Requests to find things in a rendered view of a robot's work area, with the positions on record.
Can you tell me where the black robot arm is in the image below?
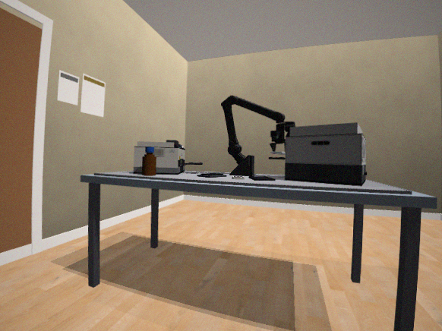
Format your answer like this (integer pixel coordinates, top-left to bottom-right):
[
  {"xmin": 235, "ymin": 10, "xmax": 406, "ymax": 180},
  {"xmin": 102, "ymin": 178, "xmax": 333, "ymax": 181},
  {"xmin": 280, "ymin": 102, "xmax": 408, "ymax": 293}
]
[{"xmin": 221, "ymin": 96, "xmax": 295, "ymax": 164}]

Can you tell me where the brown bottle with blue cap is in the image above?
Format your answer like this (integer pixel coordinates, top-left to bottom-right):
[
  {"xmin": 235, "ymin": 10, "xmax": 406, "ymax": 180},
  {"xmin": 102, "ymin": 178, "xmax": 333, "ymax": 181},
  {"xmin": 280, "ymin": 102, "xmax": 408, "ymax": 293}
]
[{"xmin": 142, "ymin": 147, "xmax": 156, "ymax": 175}]

